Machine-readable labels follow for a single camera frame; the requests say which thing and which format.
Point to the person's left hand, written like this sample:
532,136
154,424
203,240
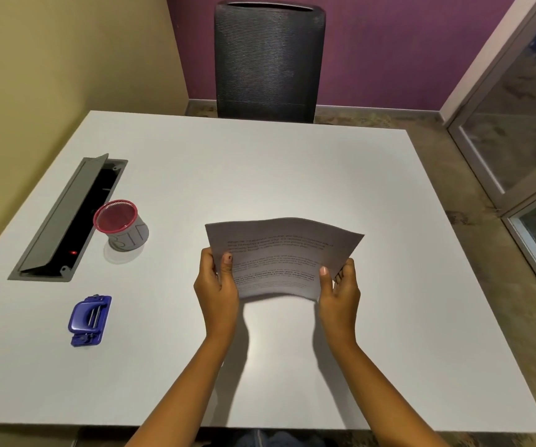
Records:
216,297

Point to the printed white paper sheet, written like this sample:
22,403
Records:
286,256

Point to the person's blue jeans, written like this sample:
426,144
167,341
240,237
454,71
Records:
258,438

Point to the person's right forearm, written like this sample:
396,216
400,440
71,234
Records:
379,395

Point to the person's left forearm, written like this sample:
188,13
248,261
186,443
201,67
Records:
182,391

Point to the blue hole punch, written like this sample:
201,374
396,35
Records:
90,320

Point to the person's left thumb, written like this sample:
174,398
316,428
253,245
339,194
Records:
227,270

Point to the glass door with white frame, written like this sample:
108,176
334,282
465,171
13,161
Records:
514,134

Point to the grey cup with red rim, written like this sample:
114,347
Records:
123,225

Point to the person's right thumb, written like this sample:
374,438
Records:
326,283

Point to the black mesh office chair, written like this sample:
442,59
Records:
268,60

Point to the person's right hand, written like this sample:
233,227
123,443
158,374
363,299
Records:
340,302

